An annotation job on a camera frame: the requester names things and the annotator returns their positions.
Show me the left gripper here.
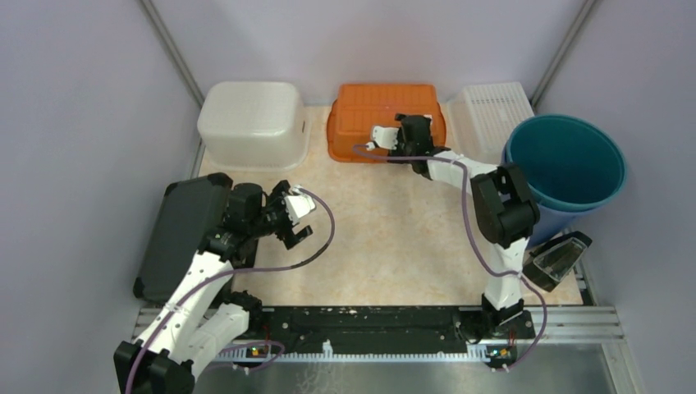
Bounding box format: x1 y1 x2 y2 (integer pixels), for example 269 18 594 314
249 181 313 250

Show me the white perforated basket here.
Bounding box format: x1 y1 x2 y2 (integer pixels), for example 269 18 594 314
444 81 534 164

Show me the orange plastic tub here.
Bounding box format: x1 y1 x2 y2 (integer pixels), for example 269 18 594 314
327 83 446 163

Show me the translucent white plastic tub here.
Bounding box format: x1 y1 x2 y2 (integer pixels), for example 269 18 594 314
197 81 309 172

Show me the teal bucket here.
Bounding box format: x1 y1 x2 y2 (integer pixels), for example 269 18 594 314
502 114 627 213

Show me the blue bucket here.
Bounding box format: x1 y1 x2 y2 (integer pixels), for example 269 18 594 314
527 204 580 249

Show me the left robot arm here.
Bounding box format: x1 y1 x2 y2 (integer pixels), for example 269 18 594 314
113 173 323 393

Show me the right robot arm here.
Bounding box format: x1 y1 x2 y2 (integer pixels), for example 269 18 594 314
389 113 540 338

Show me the black case on left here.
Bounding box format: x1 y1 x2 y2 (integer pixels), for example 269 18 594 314
133 172 233 305

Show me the small black clear box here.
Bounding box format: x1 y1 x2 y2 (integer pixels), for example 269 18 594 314
523 231 593 292

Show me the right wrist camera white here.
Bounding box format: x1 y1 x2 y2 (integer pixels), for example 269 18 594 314
366 126 400 151

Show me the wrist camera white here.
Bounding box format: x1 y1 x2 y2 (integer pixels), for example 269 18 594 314
283 185 316 226
366 126 400 151

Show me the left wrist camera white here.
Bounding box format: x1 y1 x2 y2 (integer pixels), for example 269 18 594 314
283 185 316 226

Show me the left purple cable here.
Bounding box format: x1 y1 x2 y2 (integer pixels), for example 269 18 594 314
123 187 336 394

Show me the purple cable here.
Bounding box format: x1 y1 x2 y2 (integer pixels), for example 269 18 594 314
352 144 549 371
123 187 336 394

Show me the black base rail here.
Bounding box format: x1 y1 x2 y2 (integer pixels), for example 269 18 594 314
241 306 536 355

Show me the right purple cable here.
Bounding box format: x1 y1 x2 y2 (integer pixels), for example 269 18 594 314
352 144 549 371

